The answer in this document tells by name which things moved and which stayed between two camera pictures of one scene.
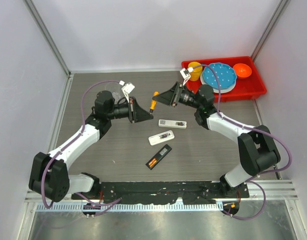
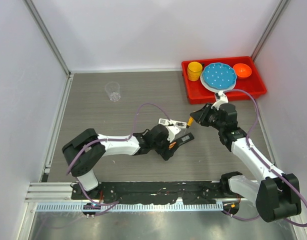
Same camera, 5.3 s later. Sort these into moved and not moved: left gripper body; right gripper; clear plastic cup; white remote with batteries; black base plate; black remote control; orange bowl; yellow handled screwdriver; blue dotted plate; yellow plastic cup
Moved: yellow handled screwdriver; right gripper; left gripper body; black remote control
Not moved: blue dotted plate; white remote with batteries; black base plate; orange bowl; clear plastic cup; yellow plastic cup
